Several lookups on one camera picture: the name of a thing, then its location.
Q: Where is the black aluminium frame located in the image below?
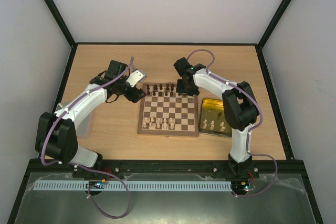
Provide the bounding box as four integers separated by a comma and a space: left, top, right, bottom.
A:
8, 0, 323, 223

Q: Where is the clear plastic sheet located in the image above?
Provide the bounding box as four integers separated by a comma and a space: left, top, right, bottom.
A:
15, 173, 315, 223

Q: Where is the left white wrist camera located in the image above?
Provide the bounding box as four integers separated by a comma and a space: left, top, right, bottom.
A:
127, 70, 147, 88

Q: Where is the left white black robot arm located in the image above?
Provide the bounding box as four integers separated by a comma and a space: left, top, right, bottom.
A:
35, 59, 146, 168

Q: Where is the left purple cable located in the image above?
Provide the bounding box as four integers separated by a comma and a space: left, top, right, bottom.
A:
40, 56, 134, 219

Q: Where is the wooden chess board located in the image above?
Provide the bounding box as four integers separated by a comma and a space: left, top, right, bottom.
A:
137, 82, 199, 137

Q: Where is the yellow tin tray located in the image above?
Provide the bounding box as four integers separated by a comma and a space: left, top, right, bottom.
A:
198, 98, 232, 137

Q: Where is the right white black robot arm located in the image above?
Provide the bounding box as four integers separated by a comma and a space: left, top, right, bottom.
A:
174, 57, 260, 178

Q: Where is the grey slotted cable duct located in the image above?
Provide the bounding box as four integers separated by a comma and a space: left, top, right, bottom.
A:
33, 180, 232, 192

